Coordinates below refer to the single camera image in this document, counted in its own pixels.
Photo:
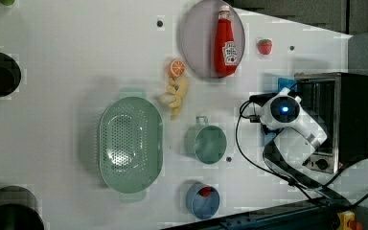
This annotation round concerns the green mug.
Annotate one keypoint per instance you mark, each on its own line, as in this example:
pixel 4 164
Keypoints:
pixel 204 142

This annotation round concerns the lilac round plate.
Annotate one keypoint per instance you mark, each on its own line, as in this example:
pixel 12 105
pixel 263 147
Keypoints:
pixel 198 34

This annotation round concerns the orange slice toy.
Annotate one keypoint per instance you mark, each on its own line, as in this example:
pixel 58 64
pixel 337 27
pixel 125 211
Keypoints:
pixel 176 68

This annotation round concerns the red ketchup bottle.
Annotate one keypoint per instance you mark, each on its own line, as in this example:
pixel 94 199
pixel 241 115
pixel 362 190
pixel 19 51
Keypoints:
pixel 225 52

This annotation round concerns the large black cylinder post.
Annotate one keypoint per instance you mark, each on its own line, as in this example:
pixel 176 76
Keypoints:
pixel 18 209

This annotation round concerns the red strawberry toy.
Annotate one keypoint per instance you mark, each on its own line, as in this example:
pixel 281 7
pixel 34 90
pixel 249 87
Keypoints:
pixel 264 46

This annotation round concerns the yellow red emergency button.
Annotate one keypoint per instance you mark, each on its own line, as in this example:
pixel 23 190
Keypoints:
pixel 348 221

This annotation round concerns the black toaster oven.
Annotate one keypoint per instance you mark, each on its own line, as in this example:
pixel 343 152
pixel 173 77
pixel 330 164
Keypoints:
pixel 339 103

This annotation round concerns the green perforated colander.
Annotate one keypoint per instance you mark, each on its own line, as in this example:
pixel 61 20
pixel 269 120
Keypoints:
pixel 130 145

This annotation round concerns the peeled banana toy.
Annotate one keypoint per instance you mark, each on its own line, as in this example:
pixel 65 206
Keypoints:
pixel 175 93

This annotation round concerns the red toy in cup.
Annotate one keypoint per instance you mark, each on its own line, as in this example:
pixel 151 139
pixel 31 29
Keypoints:
pixel 205 191

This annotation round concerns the blue cup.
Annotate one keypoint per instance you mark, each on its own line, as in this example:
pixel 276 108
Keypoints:
pixel 199 206

